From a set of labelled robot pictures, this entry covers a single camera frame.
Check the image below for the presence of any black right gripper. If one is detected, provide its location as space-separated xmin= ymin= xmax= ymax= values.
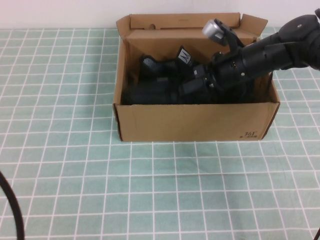
xmin=178 ymin=49 xmax=238 ymax=98

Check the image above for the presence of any black knit sneaker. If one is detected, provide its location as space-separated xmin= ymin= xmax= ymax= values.
xmin=139 ymin=45 xmax=213 ymax=81
xmin=121 ymin=76 xmax=255 ymax=105

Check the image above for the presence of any black right camera mount bracket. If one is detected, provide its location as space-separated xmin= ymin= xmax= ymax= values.
xmin=219 ymin=21 xmax=247 ymax=50

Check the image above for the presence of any green white checked tablecloth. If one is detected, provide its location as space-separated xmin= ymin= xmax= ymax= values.
xmin=0 ymin=26 xmax=320 ymax=240

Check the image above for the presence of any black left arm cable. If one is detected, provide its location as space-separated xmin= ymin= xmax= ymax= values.
xmin=0 ymin=171 xmax=25 ymax=240

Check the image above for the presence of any brown cardboard shoe box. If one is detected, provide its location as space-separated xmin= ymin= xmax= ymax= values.
xmin=112 ymin=12 xmax=280 ymax=143

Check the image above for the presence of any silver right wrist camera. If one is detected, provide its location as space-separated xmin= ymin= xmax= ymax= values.
xmin=201 ymin=19 xmax=225 ymax=41

